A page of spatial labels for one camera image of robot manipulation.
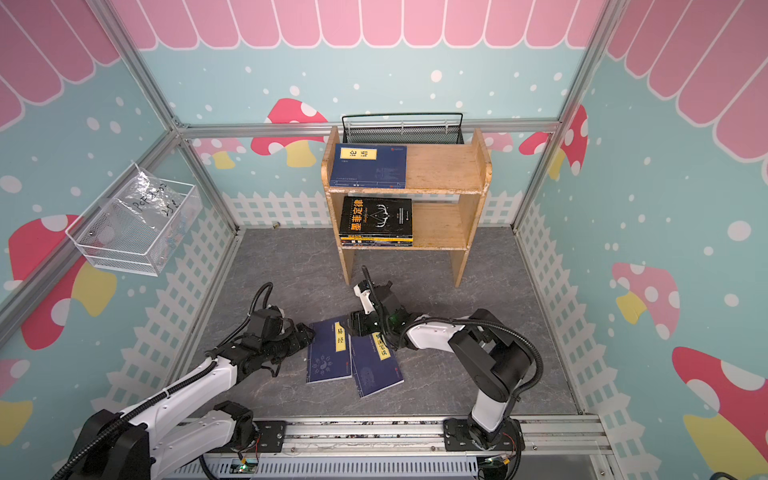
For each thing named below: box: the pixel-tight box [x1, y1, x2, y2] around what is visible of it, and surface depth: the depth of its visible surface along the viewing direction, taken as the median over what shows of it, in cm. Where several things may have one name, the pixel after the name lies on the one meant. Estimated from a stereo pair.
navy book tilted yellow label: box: [351, 332, 404, 399], surface depth 86 cm
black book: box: [339, 196, 413, 236], surface depth 87 cm
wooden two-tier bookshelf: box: [321, 126, 493, 288], surface depth 79 cm
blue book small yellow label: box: [330, 143, 407, 189], surface depth 75 cm
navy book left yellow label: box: [306, 315, 353, 385], surface depth 87 cm
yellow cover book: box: [340, 236, 414, 247], surface depth 87 cm
